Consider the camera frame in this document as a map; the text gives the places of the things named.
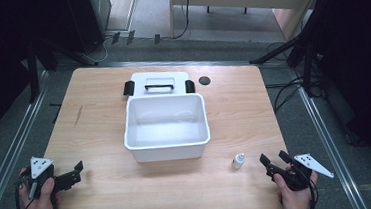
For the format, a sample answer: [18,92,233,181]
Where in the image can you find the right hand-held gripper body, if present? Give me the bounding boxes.
[270,151,336,194]

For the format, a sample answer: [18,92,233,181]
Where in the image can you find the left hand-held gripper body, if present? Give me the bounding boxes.
[24,154,69,209]

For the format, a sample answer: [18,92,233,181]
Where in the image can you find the small white bottle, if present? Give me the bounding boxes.
[231,152,248,171]

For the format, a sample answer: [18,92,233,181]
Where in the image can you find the white plastic storage box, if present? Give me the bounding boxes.
[120,91,213,165]

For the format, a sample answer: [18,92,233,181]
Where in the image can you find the person's right hand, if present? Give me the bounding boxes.
[272,163,322,209]

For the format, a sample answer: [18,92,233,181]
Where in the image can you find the black metal stand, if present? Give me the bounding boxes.
[22,30,102,105]

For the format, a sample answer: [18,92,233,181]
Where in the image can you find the black round table cap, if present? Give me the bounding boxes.
[197,75,212,86]

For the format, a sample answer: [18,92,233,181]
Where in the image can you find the black tripod stand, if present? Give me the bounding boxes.
[245,0,371,103]

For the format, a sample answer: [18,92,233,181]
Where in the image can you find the black floor tape strip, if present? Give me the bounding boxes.
[110,30,123,45]

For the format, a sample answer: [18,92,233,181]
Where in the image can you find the black cabinet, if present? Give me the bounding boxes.
[64,0,117,55]

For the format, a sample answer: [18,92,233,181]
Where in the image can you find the metal floor rail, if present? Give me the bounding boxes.
[289,62,370,209]
[0,68,61,209]

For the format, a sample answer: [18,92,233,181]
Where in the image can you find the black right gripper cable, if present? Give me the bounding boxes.
[303,173,321,209]

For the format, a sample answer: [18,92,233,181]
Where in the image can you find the black floor cables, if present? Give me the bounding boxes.
[261,38,323,114]

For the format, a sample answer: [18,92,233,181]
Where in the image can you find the white box lid black handle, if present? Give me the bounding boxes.
[121,68,197,101]

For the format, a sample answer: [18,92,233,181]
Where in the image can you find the white floor cable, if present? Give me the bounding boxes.
[84,35,115,67]

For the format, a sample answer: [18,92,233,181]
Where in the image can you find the black hanging cable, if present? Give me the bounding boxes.
[166,0,196,41]

